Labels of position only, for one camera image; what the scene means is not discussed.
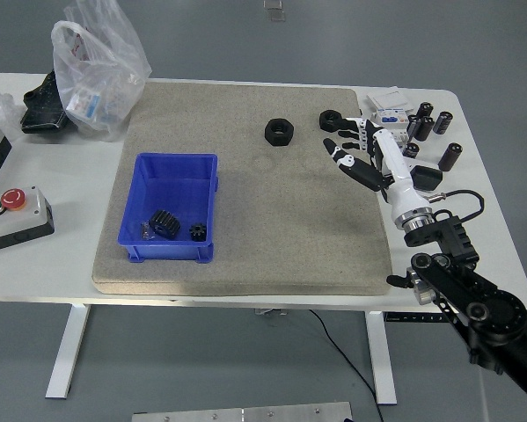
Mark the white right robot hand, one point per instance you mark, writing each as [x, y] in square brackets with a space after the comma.
[397, 167]

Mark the small black gear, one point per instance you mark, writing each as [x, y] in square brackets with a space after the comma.
[197, 232]

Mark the large black gear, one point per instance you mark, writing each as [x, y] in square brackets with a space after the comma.
[165, 223]

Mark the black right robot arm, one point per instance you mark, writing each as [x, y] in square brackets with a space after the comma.
[487, 307]

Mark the small black hex nut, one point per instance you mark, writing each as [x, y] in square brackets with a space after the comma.
[328, 121]

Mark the large black hex nut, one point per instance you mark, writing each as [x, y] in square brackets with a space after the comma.
[272, 134]

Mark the blue plastic box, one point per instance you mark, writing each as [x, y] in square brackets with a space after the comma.
[175, 189]

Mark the emergency stop button box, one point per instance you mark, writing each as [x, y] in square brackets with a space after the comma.
[16, 224]

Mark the black cylindrical capacitor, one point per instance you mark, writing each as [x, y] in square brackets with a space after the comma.
[425, 110]
[411, 150]
[413, 125]
[426, 128]
[442, 123]
[450, 157]

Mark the black power adapter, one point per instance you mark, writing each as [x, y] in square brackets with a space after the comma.
[426, 177]

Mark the white circuit breaker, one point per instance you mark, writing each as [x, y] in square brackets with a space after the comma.
[395, 118]

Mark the white flat carton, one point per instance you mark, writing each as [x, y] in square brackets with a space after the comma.
[388, 101]

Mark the grey-brown mat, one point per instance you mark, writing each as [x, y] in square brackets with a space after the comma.
[267, 220]

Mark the white table leg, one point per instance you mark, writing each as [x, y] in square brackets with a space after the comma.
[382, 360]
[69, 351]

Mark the floor outlet cover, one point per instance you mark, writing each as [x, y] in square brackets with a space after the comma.
[275, 11]

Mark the small metal screw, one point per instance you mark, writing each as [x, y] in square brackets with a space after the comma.
[144, 230]

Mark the silver metal plate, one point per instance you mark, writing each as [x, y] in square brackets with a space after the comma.
[245, 414]

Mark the clear plastic bag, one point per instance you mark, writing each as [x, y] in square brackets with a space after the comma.
[100, 74]

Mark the black foam piece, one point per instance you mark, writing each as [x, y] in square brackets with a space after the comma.
[41, 105]

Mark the small metal table bracket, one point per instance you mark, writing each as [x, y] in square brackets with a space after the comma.
[269, 311]

